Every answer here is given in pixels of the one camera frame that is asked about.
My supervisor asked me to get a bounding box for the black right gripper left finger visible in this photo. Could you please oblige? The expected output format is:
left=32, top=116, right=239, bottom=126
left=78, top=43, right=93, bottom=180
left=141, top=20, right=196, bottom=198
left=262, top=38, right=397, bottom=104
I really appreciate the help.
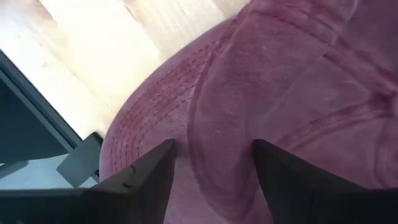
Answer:
left=83, top=138, right=178, bottom=224

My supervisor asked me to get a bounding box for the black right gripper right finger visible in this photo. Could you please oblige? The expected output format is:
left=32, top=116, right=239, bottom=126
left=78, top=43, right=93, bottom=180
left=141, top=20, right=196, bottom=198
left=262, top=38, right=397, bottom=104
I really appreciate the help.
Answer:
left=252, top=138, right=368, bottom=224

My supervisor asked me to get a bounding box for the maroon corduroy cap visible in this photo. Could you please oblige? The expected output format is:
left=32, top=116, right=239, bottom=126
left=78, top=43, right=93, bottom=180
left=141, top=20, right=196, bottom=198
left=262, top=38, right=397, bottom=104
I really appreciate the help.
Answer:
left=99, top=0, right=398, bottom=224

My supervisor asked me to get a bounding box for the black aluminium table frame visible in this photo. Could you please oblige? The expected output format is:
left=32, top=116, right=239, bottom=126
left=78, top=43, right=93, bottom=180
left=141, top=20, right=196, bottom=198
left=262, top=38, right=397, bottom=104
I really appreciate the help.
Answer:
left=0, top=49, right=104, bottom=189

